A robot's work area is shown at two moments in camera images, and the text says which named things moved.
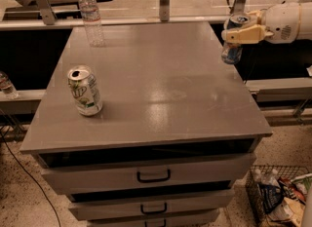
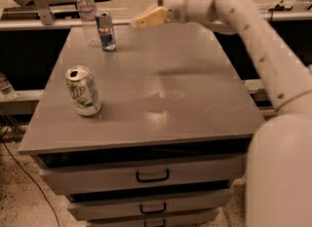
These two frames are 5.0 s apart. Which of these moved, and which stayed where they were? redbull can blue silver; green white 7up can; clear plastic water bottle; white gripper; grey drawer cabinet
Moved: white gripper; redbull can blue silver
Stayed: clear plastic water bottle; grey drawer cabinet; green white 7up can
